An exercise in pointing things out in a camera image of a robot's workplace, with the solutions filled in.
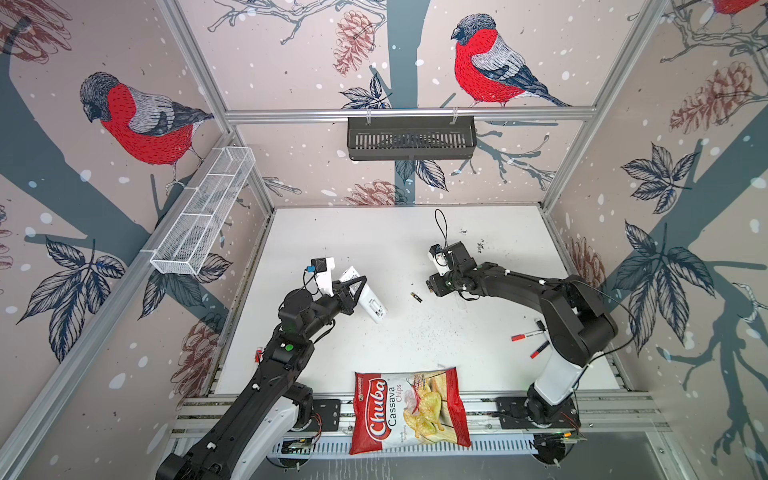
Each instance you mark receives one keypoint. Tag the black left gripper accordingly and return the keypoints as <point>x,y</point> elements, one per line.
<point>343,297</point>

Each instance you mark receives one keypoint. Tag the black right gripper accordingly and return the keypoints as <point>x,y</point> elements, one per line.
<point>437,283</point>

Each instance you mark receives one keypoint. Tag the white remote control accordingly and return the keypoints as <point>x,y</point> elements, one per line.
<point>367,300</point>

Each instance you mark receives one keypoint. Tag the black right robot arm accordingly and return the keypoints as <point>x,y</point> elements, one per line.
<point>577,323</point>

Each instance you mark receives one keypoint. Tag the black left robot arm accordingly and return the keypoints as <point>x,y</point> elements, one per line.
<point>273,402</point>

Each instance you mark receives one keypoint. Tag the red marker pen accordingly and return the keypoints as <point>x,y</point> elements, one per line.
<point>540,349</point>
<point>523,336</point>

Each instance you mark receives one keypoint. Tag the red Chuba cassava chips bag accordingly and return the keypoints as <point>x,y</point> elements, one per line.
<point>394,410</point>

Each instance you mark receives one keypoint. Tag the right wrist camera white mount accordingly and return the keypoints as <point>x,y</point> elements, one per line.
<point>438,257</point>

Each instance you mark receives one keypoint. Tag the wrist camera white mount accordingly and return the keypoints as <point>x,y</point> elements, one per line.
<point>438,257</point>
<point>322,269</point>

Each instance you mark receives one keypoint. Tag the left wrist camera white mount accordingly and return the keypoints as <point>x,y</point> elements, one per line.
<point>322,269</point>

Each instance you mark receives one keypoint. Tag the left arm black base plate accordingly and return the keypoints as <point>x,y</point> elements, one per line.
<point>325,416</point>

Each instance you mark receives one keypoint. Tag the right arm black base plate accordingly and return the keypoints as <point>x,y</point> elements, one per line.
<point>518,412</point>

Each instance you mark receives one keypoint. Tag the black hanging wire basket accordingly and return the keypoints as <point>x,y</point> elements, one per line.
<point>411,138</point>

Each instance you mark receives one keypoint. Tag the white mesh wire basket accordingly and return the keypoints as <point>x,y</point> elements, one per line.
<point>193,233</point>

